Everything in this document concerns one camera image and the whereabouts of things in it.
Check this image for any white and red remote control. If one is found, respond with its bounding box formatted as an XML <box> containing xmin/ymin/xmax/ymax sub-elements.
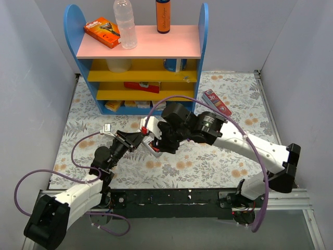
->
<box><xmin>142</xmin><ymin>136</ymin><xmax>162</xmax><ymax>158</ymax></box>

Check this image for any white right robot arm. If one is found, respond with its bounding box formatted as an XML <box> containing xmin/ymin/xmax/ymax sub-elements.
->
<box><xmin>153</xmin><ymin>103</ymin><xmax>301</xmax><ymax>207</ymax></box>

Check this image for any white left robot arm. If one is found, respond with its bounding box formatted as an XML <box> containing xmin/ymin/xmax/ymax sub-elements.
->
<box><xmin>23</xmin><ymin>131</ymin><xmax>144</xmax><ymax>249</ymax></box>

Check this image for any white orange soap box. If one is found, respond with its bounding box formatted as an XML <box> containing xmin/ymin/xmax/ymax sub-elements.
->
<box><xmin>135</xmin><ymin>101</ymin><xmax>150</xmax><ymax>109</ymax></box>

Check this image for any yellow orange box on shelf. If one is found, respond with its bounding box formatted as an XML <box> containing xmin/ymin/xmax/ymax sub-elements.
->
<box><xmin>105</xmin><ymin>101</ymin><xmax>124</xmax><ymax>112</ymax></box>

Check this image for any red box on shelf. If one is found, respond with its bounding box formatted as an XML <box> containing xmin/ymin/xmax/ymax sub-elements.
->
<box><xmin>123</xmin><ymin>82</ymin><xmax>160</xmax><ymax>94</ymax></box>

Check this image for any red toothpaste box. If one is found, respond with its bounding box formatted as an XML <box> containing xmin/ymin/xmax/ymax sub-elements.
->
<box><xmin>202</xmin><ymin>89</ymin><xmax>232</xmax><ymax>116</ymax></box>

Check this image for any blue and yellow shelf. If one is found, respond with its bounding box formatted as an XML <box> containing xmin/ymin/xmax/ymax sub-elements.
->
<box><xmin>63</xmin><ymin>3</ymin><xmax>209</xmax><ymax>115</ymax></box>

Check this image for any blue white box on shelf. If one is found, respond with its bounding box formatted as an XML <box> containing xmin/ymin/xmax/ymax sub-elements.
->
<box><xmin>163</xmin><ymin>58</ymin><xmax>187</xmax><ymax>72</ymax></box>

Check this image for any white cup on shelf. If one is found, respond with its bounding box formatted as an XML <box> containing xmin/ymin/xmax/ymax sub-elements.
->
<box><xmin>106</xmin><ymin>59</ymin><xmax>132</xmax><ymax>73</ymax></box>

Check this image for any orange razor box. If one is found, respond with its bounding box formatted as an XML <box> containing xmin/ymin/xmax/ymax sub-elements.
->
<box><xmin>84</xmin><ymin>17</ymin><xmax>121</xmax><ymax>48</ymax></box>

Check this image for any orange cologne bottle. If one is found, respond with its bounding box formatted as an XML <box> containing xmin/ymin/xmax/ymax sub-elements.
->
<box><xmin>156</xmin><ymin>0</ymin><xmax>171</xmax><ymax>34</ymax></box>

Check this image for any clear plastic bottle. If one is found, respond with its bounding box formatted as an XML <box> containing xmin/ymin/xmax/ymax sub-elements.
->
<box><xmin>113</xmin><ymin>0</ymin><xmax>137</xmax><ymax>49</ymax></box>

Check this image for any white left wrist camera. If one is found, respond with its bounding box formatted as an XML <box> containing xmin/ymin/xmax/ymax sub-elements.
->
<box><xmin>99</xmin><ymin>123</ymin><xmax>114</xmax><ymax>137</ymax></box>

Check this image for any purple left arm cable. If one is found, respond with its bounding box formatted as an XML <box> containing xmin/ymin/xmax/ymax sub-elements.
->
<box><xmin>14</xmin><ymin>131</ymin><xmax>131</xmax><ymax>236</ymax></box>

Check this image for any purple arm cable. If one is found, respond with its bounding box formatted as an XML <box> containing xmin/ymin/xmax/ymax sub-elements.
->
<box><xmin>14</xmin><ymin>131</ymin><xmax>131</xmax><ymax>236</ymax></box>
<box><xmin>144</xmin><ymin>95</ymin><xmax>268</xmax><ymax>233</ymax></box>

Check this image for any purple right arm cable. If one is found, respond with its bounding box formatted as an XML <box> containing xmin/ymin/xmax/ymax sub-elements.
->
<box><xmin>144</xmin><ymin>95</ymin><xmax>268</xmax><ymax>233</ymax></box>

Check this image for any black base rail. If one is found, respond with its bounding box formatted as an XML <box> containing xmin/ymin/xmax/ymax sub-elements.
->
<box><xmin>109</xmin><ymin>188</ymin><xmax>257</xmax><ymax>220</ymax></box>

